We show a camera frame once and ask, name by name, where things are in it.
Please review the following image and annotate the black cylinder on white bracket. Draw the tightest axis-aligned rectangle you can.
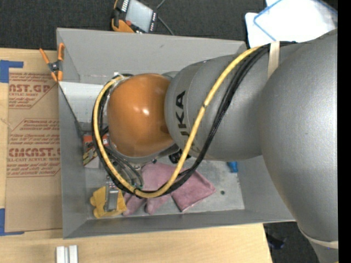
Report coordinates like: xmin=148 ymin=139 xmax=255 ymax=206
xmin=168 ymin=149 xmax=184 ymax=164

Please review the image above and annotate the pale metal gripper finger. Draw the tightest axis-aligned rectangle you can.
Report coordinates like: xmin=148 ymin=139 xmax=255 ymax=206
xmin=104 ymin=189 xmax=120 ymax=212

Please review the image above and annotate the grey metal bin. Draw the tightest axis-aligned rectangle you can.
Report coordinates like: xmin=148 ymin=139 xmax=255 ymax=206
xmin=56 ymin=27 xmax=296 ymax=239

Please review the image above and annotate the brown cardboard board red print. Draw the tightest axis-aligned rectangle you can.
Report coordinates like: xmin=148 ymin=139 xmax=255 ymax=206
xmin=0 ymin=47 xmax=64 ymax=237

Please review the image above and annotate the orange and white box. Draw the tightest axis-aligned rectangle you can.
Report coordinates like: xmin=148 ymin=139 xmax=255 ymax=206
xmin=82 ymin=131 xmax=110 ymax=167

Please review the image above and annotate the yellow soft toy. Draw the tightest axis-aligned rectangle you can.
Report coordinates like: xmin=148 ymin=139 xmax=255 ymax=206
xmin=89 ymin=185 xmax=128 ymax=219

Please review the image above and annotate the pink cloth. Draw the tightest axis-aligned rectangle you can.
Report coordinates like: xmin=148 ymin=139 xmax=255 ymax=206
xmin=122 ymin=162 xmax=217 ymax=216

